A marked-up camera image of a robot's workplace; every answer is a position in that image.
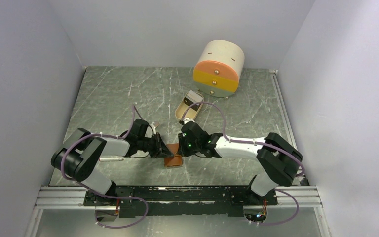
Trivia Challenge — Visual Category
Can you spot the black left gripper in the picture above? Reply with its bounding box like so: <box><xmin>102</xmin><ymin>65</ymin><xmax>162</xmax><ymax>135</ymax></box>
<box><xmin>138</xmin><ymin>132</ymin><xmax>174</xmax><ymax>159</ymax></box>

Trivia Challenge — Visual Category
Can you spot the brown leather card holder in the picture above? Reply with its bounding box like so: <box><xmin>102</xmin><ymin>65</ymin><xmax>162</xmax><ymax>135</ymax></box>
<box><xmin>163</xmin><ymin>143</ymin><xmax>183</xmax><ymax>168</ymax></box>

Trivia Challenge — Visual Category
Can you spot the beige oval card tray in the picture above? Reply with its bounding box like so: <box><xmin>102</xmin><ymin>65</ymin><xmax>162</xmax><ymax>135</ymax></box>
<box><xmin>175</xmin><ymin>91</ymin><xmax>203</xmax><ymax>120</ymax></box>

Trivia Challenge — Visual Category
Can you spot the stack of credit cards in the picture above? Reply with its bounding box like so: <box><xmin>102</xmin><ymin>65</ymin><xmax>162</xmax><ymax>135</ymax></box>
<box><xmin>184</xmin><ymin>90</ymin><xmax>204</xmax><ymax>106</ymax></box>

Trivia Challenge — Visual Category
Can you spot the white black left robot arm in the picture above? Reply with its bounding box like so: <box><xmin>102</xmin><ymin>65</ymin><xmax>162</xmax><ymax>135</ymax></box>
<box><xmin>51</xmin><ymin>119</ymin><xmax>173</xmax><ymax>205</ymax></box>

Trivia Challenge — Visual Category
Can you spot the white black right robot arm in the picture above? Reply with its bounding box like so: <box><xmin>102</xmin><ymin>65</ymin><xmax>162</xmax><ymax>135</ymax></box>
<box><xmin>178</xmin><ymin>119</ymin><xmax>303</xmax><ymax>204</ymax></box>

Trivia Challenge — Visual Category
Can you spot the white pen on table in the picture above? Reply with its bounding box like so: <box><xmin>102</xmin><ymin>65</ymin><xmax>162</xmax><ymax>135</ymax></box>
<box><xmin>99</xmin><ymin>158</ymin><xmax>124</xmax><ymax>162</ymax></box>

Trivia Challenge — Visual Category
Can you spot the round mini drawer cabinet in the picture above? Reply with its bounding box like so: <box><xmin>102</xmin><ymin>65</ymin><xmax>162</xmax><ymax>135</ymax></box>
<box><xmin>193</xmin><ymin>40</ymin><xmax>245</xmax><ymax>98</ymax></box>

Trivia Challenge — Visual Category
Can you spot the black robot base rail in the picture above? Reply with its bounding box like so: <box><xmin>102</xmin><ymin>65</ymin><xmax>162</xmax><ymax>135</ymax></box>
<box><xmin>84</xmin><ymin>185</ymin><xmax>278</xmax><ymax>218</ymax></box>

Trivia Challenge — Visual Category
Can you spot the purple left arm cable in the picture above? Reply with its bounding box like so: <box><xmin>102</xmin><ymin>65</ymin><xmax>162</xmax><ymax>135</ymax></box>
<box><xmin>60</xmin><ymin>104</ymin><xmax>149</xmax><ymax>230</ymax></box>

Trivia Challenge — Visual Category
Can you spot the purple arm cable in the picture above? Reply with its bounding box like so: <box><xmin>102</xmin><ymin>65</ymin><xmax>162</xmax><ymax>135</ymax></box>
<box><xmin>60</xmin><ymin>104</ymin><xmax>149</xmax><ymax>230</ymax></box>
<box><xmin>180</xmin><ymin>101</ymin><xmax>305</xmax><ymax>227</ymax></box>

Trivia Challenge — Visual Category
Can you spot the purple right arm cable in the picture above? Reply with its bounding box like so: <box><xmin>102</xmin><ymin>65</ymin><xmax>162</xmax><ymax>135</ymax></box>
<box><xmin>180</xmin><ymin>101</ymin><xmax>305</xmax><ymax>227</ymax></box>

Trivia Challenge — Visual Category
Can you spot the aluminium frame rail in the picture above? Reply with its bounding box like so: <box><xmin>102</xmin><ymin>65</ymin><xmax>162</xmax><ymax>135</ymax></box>
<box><xmin>269</xmin><ymin>70</ymin><xmax>332</xmax><ymax>237</ymax></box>

